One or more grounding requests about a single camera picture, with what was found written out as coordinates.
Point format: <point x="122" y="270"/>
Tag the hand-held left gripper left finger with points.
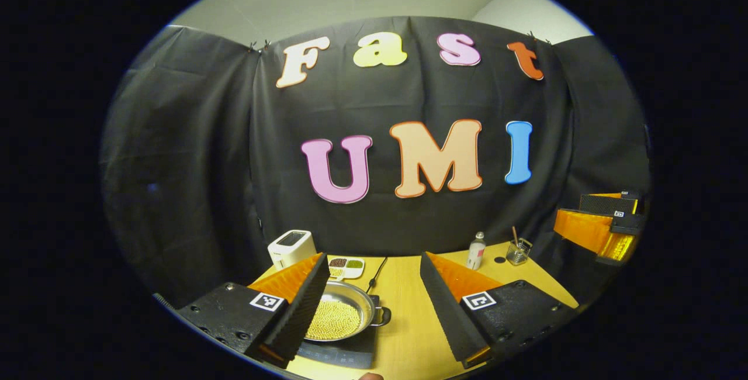
<point x="304" y="304"/>

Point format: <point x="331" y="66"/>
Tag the wooden stick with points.
<point x="515" y="235"/>

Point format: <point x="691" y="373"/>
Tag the white toaster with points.
<point x="289" y="249"/>

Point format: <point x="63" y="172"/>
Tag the clear bottle with pink label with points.
<point x="475" y="254"/>

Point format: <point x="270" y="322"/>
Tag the white divided plate with beans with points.
<point x="347" y="266"/>

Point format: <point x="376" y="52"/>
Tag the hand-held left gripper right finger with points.
<point x="444" y="310"/>

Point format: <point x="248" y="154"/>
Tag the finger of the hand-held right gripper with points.
<point x="605" y="204"/>
<point x="584" y="228"/>

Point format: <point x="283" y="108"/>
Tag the steel pot with beans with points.
<point x="342" y="315"/>

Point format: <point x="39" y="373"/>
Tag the black induction cooktop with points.
<point x="345" y="352"/>

